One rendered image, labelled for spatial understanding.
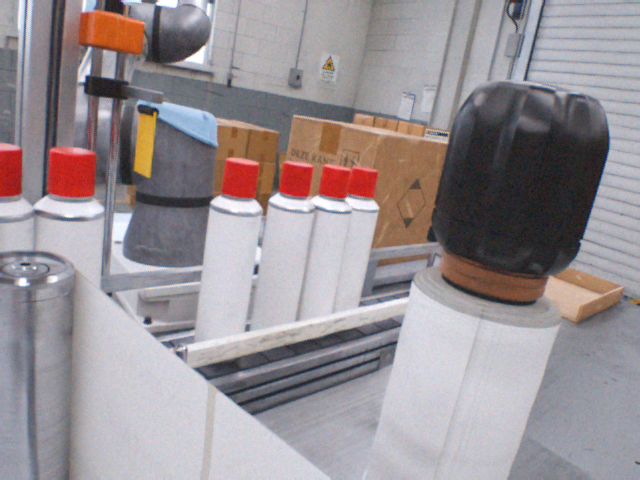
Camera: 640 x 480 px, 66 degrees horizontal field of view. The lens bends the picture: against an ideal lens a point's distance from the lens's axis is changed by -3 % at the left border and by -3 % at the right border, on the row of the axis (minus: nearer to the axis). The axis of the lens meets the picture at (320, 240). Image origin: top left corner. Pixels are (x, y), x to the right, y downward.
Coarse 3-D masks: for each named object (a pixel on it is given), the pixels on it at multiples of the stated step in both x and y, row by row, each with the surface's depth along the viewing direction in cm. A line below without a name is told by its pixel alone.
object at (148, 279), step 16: (384, 256) 74; (400, 256) 77; (144, 272) 49; (160, 272) 50; (176, 272) 51; (192, 272) 52; (256, 272) 58; (112, 288) 47; (128, 288) 48; (144, 288) 49
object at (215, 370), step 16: (368, 304) 75; (384, 320) 70; (400, 320) 71; (192, 336) 56; (336, 336) 62; (352, 336) 63; (256, 352) 55; (272, 352) 55; (288, 352) 56; (304, 352) 57; (192, 368) 49; (208, 368) 50; (224, 368) 50; (240, 368) 51
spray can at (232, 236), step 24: (240, 168) 47; (240, 192) 47; (216, 216) 48; (240, 216) 47; (216, 240) 48; (240, 240) 48; (216, 264) 48; (240, 264) 49; (216, 288) 49; (240, 288) 50; (216, 312) 50; (240, 312) 51; (216, 336) 50
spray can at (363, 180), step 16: (352, 176) 61; (368, 176) 60; (352, 192) 61; (368, 192) 60; (352, 208) 60; (368, 208) 60; (352, 224) 60; (368, 224) 61; (352, 240) 61; (368, 240) 62; (352, 256) 61; (368, 256) 63; (352, 272) 62; (352, 288) 63; (336, 304) 63; (352, 304) 64
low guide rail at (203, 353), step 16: (384, 304) 66; (400, 304) 67; (304, 320) 57; (320, 320) 57; (336, 320) 59; (352, 320) 61; (368, 320) 64; (240, 336) 50; (256, 336) 51; (272, 336) 52; (288, 336) 54; (304, 336) 56; (192, 352) 46; (208, 352) 47; (224, 352) 49; (240, 352) 50
